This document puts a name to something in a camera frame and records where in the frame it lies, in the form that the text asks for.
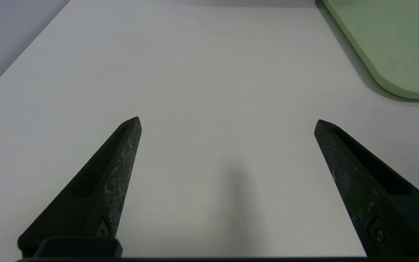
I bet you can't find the green plastic tray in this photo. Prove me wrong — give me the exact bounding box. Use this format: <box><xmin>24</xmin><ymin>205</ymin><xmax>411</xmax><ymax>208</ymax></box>
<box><xmin>322</xmin><ymin>0</ymin><xmax>419</xmax><ymax>100</ymax></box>

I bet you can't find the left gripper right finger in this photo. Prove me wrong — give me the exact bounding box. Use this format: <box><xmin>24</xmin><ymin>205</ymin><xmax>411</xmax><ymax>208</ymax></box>
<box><xmin>314</xmin><ymin>119</ymin><xmax>419</xmax><ymax>259</ymax></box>

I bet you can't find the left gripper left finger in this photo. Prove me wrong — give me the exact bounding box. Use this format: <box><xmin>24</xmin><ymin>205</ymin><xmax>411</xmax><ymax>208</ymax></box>
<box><xmin>17</xmin><ymin>116</ymin><xmax>142</xmax><ymax>257</ymax></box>

